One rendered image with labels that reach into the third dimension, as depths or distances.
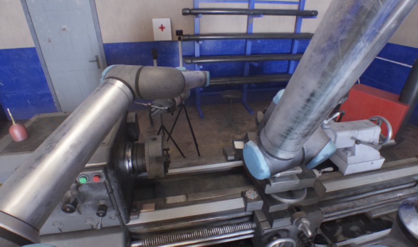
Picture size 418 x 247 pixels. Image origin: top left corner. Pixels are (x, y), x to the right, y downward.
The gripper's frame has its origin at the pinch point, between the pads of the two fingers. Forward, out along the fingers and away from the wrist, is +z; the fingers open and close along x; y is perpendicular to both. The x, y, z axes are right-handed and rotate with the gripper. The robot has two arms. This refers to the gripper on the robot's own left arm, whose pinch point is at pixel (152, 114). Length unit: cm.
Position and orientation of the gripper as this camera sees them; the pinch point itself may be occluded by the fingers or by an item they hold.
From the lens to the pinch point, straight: 117.3
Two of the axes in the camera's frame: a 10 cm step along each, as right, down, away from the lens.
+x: -9.0, -2.1, 3.8
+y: 0.1, 8.6, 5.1
